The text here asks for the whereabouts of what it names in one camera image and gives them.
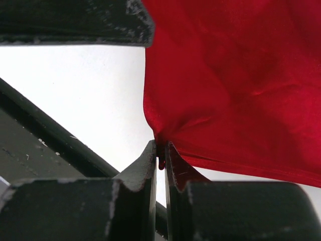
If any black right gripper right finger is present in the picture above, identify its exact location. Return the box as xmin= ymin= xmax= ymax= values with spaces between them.
xmin=165 ymin=143 xmax=320 ymax=240

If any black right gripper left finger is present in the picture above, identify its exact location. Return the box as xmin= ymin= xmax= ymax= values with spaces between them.
xmin=1 ymin=141 xmax=156 ymax=240

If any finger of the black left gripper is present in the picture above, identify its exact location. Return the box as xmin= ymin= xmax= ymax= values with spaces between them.
xmin=1 ymin=0 xmax=155 ymax=48

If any red satin napkin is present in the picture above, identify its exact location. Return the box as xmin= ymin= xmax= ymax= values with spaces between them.
xmin=143 ymin=1 xmax=320 ymax=187

